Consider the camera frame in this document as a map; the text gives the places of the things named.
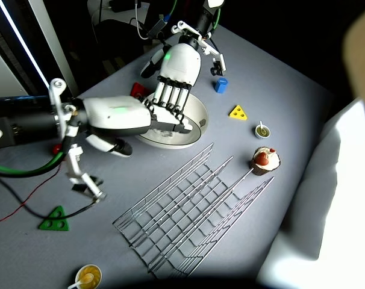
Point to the beige blurred object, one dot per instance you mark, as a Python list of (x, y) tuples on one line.
[(363, 45)]

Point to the green triangle block with holes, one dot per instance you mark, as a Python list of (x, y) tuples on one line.
[(56, 219)]

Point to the small white spoon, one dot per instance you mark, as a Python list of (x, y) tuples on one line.
[(261, 124), (87, 278)]

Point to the small bowl of yellow sauce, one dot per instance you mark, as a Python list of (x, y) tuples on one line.
[(96, 281)]

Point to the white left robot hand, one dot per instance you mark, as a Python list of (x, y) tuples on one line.
[(179, 64)]

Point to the red cylinder with white cross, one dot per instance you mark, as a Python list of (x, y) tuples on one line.
[(57, 148)]

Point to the small usb adapter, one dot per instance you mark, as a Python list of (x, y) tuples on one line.
[(157, 28)]

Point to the yellow triangle block with holes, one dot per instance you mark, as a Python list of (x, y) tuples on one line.
[(238, 112)]

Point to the small white sauce bowl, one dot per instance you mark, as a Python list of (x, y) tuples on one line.
[(262, 135)]

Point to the blue block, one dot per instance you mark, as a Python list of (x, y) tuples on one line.
[(221, 87)]

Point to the red triangle block with holes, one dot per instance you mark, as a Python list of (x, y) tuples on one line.
[(137, 89)]

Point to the bright led light strip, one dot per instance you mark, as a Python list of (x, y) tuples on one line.
[(20, 39)]

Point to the white vertical post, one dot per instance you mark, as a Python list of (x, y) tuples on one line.
[(53, 45)]

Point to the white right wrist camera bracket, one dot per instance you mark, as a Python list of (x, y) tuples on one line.
[(75, 164)]

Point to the chocolate cupcake with cream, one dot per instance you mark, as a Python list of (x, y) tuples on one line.
[(260, 168)]

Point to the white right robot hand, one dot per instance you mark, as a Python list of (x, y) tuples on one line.
[(116, 116)]

